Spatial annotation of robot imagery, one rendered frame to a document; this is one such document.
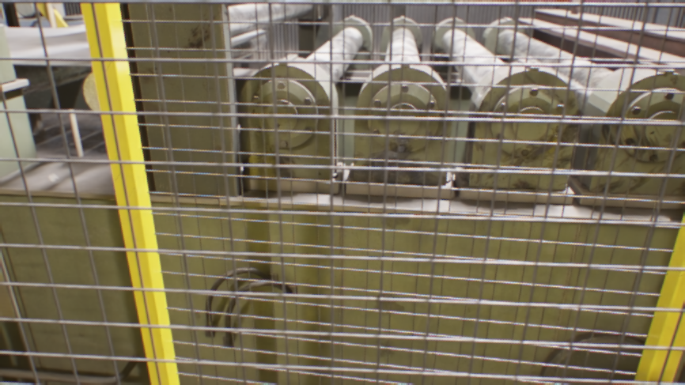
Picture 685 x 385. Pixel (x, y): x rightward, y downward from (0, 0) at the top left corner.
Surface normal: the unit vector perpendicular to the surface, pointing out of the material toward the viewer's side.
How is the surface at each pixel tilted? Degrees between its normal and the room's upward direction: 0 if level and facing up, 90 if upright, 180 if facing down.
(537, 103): 90
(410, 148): 105
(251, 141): 90
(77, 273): 90
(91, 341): 90
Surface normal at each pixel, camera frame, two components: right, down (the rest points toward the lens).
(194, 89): -0.11, 0.38
